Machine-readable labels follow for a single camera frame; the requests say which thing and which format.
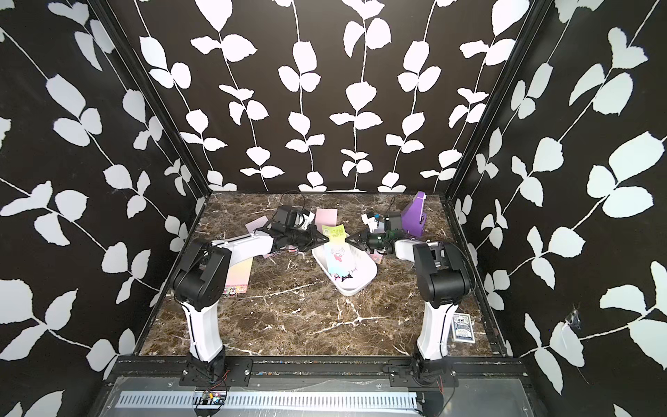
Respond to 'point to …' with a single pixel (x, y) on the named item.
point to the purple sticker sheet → (257, 224)
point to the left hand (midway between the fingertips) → (331, 237)
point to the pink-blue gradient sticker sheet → (376, 255)
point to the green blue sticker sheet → (340, 259)
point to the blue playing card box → (462, 328)
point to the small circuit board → (211, 397)
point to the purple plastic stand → (413, 217)
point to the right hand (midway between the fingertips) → (345, 237)
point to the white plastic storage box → (365, 268)
